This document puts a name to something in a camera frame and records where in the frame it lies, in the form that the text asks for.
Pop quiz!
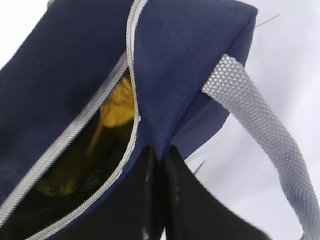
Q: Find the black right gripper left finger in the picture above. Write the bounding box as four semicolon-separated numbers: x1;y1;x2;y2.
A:
82;146;163;240

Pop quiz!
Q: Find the yellow banana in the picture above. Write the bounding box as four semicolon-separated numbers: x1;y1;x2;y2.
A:
34;122;118;196

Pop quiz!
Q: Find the navy blue lunch bag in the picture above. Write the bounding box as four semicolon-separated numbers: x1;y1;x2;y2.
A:
0;0;320;240

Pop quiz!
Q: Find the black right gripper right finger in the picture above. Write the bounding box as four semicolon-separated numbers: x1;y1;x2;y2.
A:
163;146;269;240

